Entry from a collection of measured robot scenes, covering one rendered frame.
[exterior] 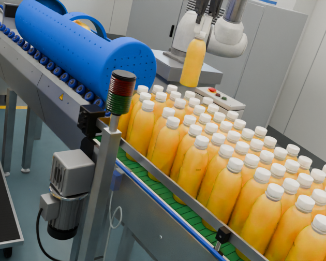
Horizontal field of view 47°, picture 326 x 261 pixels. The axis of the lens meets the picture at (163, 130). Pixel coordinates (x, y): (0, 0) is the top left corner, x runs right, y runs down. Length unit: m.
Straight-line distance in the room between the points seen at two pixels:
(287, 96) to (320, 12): 0.93
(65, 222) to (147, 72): 0.68
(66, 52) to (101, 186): 0.77
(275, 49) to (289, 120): 1.31
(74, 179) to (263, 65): 2.24
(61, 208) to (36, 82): 0.80
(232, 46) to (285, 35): 1.23
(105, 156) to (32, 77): 1.08
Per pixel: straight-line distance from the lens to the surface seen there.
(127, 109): 0.96
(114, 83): 0.93
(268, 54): 3.21
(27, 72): 2.09
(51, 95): 1.83
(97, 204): 1.10
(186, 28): 2.09
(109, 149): 1.01
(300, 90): 4.29
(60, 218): 1.42
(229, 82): 3.17
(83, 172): 1.30
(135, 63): 1.52
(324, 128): 4.11
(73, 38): 1.66
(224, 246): 1.05
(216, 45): 2.10
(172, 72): 1.93
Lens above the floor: 1.52
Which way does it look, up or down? 23 degrees down
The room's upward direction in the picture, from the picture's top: 15 degrees clockwise
